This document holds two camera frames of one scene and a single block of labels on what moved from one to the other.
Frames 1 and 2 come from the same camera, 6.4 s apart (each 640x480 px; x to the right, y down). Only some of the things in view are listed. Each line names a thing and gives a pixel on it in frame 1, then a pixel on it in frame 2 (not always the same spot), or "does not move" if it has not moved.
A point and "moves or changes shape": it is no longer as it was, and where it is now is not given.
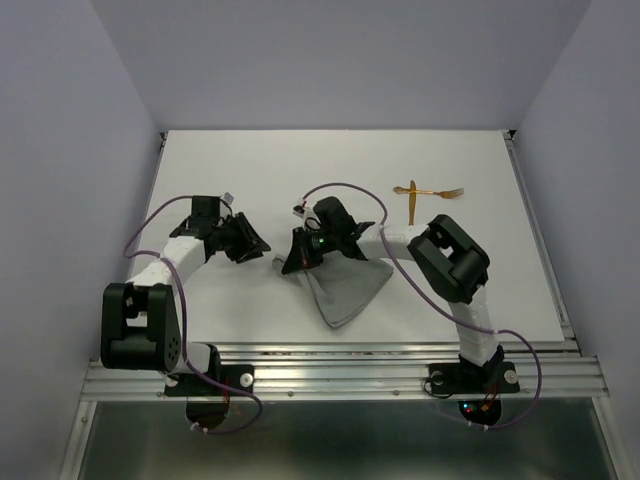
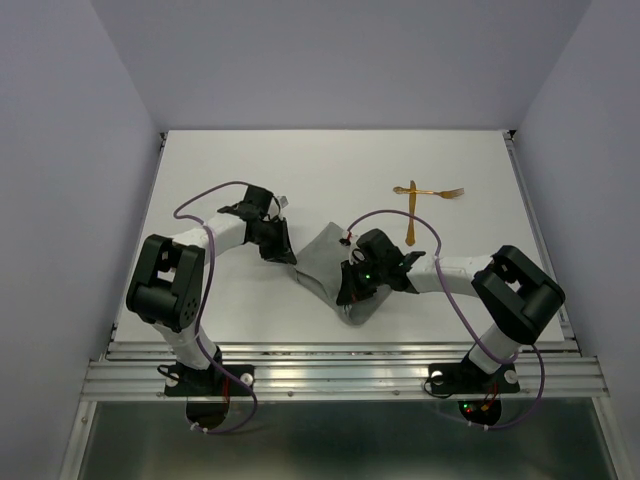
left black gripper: (250, 245) to (282, 251)
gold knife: (412, 204) does not move
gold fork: (445, 193) does not move
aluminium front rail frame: (549, 371) does not move
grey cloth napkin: (342, 283) moves or changes shape
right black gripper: (300, 256) to (349, 291)
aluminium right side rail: (553, 277) does not move
